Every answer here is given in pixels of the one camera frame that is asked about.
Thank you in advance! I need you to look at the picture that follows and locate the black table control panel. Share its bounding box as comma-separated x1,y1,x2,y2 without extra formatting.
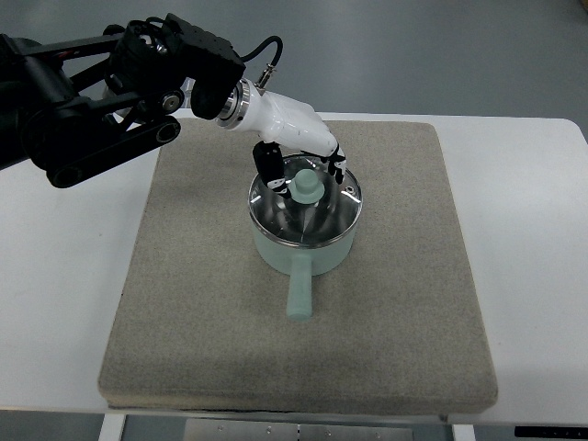
514,426,587,440

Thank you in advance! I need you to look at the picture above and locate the mint green saucepan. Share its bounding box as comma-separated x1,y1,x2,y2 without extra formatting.
250,217,359,322

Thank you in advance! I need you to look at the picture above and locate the metal table frame plate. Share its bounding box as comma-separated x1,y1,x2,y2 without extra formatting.
184,419,414,441

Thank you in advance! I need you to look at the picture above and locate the glass lid green knob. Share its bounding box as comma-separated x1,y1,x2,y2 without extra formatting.
248,154,363,248

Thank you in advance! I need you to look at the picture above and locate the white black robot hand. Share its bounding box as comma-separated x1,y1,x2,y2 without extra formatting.
216,79,346,198

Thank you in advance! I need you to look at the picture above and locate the grey felt mat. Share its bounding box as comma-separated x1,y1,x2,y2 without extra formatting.
98,119,498,415

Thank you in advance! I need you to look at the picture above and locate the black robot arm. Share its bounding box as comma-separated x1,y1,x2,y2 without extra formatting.
1,14,251,188

